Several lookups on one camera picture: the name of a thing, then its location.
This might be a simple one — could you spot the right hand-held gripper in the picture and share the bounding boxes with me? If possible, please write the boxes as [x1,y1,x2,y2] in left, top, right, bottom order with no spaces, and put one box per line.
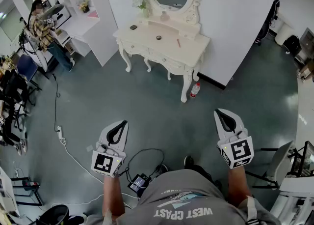
[213,108,254,170]

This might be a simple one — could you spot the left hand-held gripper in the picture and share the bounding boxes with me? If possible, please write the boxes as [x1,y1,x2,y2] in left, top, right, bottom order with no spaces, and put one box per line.
[91,120,130,178]

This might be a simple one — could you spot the person's right forearm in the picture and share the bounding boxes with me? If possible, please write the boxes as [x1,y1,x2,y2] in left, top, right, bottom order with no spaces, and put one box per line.
[227,166,253,207]

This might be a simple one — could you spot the person's left forearm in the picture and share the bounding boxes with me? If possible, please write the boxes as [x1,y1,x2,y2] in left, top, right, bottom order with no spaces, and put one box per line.
[102,173,127,220]

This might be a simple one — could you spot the cream dressing table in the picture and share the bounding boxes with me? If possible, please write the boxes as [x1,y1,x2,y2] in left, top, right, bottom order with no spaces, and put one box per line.
[112,0,211,103]

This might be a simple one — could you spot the clear water bottle red label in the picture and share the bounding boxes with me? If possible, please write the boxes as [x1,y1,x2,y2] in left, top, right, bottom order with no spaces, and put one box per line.
[190,82,201,99]

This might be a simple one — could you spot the black device with screen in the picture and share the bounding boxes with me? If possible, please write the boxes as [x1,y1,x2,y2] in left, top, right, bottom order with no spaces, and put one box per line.
[127,173,152,197]

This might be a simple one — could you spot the person's black trousers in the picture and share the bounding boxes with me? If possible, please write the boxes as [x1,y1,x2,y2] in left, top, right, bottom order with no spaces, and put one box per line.
[190,165,223,192]

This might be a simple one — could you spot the person's right shoe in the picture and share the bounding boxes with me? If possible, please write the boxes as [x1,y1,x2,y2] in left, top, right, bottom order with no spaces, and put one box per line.
[183,155,195,170]

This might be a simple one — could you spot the white power strip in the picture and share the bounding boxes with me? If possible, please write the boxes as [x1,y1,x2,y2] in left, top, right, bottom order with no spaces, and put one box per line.
[56,125,67,145]

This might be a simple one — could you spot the gray chair black legs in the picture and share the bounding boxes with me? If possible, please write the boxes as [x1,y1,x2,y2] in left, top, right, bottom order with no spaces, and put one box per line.
[245,140,295,190]

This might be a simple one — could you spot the person's gray shirt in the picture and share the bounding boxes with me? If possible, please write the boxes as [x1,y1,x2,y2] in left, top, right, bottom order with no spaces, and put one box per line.
[85,169,283,225]

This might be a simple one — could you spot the white side table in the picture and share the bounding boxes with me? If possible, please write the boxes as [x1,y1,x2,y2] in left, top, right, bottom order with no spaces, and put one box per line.
[269,177,314,225]

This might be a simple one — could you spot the black trash can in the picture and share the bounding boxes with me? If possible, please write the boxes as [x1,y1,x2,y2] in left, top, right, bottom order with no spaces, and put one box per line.
[39,204,71,225]

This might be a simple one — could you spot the black backpack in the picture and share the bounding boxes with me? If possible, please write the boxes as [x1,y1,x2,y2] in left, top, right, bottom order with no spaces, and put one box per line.
[283,34,301,56]

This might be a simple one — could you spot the white bin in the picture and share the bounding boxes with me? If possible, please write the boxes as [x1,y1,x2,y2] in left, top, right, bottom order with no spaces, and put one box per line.
[274,24,294,45]

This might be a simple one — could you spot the black office chair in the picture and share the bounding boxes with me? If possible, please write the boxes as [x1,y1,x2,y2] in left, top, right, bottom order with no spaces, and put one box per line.
[0,69,32,131]

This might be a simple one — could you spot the blue chair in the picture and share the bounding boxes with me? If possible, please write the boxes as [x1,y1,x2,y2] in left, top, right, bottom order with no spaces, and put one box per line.
[16,54,43,91]

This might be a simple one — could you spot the white shelf unit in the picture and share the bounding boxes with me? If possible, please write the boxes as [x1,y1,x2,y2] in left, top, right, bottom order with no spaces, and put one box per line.
[46,0,119,67]

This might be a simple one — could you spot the white box appliance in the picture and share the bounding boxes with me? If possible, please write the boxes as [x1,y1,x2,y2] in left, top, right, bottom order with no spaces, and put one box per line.
[52,4,72,26]

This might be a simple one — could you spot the yellow flowers in pot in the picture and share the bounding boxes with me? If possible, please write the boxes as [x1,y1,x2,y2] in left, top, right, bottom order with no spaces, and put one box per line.
[78,0,91,13]

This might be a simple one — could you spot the white flowers in vase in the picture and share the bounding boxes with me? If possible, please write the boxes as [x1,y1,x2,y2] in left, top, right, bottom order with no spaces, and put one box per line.
[132,0,154,19]

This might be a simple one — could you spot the white cable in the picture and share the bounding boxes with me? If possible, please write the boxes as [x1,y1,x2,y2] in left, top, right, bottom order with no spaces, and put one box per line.
[62,142,138,210]

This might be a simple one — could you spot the black floor cable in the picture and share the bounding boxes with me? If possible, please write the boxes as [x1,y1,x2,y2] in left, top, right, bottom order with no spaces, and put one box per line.
[52,73,61,131]

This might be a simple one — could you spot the black wire rack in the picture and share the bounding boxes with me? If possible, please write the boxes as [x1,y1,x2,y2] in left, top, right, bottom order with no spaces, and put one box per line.
[290,140,314,178]

